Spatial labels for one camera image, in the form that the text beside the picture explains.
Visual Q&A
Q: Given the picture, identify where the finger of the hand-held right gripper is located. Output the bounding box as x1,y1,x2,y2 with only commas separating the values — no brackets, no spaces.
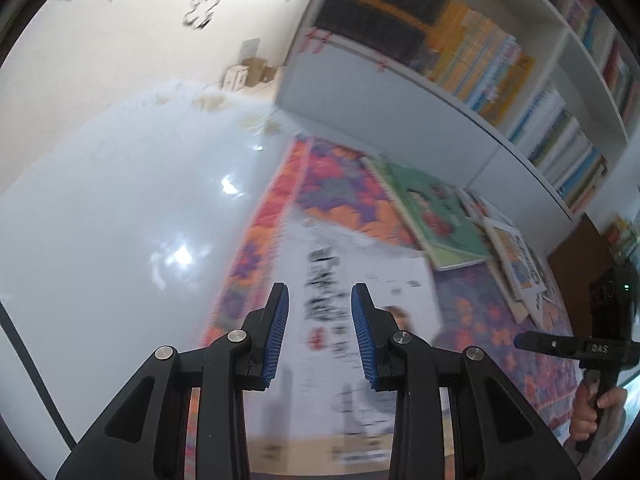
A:
514,331,583,361

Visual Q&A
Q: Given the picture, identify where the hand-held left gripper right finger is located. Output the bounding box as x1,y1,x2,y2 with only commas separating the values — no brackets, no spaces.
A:
350,282,583,480

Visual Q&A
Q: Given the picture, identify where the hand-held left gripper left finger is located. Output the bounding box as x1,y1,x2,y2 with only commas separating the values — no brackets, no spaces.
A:
55,282,291,480

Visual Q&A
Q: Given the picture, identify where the white book with seated woman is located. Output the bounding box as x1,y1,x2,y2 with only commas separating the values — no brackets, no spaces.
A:
247,212,443,466

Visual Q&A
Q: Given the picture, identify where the teal book with girl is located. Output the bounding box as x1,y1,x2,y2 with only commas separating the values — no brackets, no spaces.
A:
372,157,493,272

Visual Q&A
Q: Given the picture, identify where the person's right hand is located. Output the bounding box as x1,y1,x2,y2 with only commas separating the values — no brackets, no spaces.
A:
570,380,628,443

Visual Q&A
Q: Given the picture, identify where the beige illustrated book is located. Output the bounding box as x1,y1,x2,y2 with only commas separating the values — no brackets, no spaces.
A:
486,255,532,325

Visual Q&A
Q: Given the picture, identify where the brown wooden cabinet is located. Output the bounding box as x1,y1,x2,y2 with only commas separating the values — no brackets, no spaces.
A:
547,212,623,346

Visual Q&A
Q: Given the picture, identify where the floral blanket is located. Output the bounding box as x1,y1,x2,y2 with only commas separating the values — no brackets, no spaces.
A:
182,137,581,480

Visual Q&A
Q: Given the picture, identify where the white comic cover book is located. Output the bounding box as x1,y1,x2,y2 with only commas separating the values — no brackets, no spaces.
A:
481,216,549,302

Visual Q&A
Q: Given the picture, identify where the plain white book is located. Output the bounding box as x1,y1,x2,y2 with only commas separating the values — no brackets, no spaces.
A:
457,186,506,223

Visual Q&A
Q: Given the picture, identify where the light green book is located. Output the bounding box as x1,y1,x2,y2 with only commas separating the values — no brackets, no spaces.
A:
360,155,436,261

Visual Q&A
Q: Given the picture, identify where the white bookshelf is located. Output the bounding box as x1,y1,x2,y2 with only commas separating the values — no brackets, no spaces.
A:
275,0,640,226

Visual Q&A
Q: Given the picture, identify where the row of colourful shelved paperbacks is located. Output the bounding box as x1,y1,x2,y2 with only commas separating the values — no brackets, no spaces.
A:
425,0,612,216

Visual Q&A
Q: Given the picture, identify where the pale cardboard box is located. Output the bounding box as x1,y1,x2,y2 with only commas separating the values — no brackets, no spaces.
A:
222,65,248,92

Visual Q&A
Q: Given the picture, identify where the brown cardboard box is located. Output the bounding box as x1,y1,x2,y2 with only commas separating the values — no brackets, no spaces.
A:
245,57,277,84

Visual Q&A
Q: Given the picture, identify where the shelved row with red spines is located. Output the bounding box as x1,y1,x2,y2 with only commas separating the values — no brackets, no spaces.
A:
520,0,640,126

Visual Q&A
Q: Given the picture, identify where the row of black shelved volumes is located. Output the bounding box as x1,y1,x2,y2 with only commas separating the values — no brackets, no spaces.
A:
314,0,458,77

